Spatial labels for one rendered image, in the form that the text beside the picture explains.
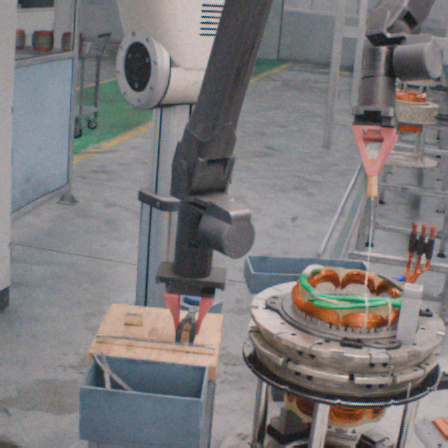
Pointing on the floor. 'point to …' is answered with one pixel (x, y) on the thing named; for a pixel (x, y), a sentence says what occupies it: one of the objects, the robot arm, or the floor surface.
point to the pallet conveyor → (355, 220)
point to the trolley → (83, 85)
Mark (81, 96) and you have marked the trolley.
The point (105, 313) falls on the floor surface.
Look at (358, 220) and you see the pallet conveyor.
